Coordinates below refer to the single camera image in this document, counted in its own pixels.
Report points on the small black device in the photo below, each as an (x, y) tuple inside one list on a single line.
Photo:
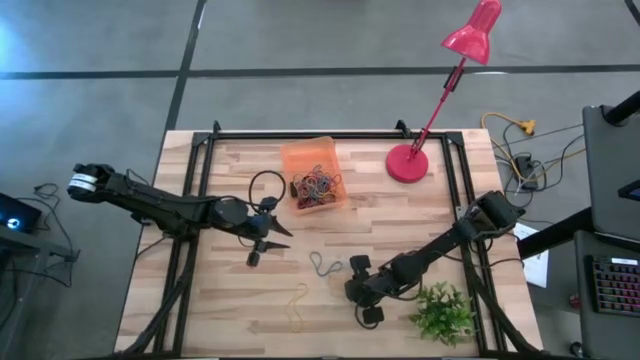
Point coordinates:
[(631, 192)]

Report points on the black stand pole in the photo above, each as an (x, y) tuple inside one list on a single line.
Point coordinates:
[(625, 107)]

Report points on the grey equipment cart top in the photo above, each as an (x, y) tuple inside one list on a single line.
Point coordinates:
[(610, 160)]

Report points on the orange translucent plastic bin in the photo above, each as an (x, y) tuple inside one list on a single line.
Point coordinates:
[(310, 150)]

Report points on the wide black rubber band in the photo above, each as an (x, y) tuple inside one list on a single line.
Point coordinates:
[(295, 190)]

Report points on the black box with blue light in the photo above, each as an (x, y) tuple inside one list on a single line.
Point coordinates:
[(20, 212)]

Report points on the backlit computer keyboard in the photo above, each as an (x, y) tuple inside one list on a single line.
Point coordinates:
[(617, 287)]

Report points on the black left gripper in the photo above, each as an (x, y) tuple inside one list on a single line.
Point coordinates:
[(256, 226)]

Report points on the green artificial fern plant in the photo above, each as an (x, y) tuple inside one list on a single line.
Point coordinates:
[(442, 315)]

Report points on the black stand beam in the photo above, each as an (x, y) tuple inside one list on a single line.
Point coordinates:
[(550, 237)]

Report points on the black power strip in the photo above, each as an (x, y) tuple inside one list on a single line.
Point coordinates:
[(526, 167)]

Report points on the black aluminium table frame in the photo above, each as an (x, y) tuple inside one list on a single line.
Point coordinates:
[(325, 135)]

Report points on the white paper sheet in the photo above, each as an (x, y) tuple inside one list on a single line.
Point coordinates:
[(537, 270)]

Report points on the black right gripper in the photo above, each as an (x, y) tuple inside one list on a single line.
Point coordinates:
[(372, 289)]

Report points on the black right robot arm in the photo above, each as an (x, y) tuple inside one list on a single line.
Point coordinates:
[(450, 240)]

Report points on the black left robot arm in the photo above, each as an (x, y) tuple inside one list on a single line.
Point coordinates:
[(150, 202)]

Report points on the dark grey desk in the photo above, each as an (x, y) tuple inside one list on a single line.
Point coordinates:
[(585, 330)]

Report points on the yellow rubber band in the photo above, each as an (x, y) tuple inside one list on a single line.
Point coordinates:
[(292, 300)]

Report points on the pink desk lamp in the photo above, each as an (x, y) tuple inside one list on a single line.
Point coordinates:
[(407, 165)]

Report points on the small red object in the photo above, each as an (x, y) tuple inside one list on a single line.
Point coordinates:
[(575, 301)]

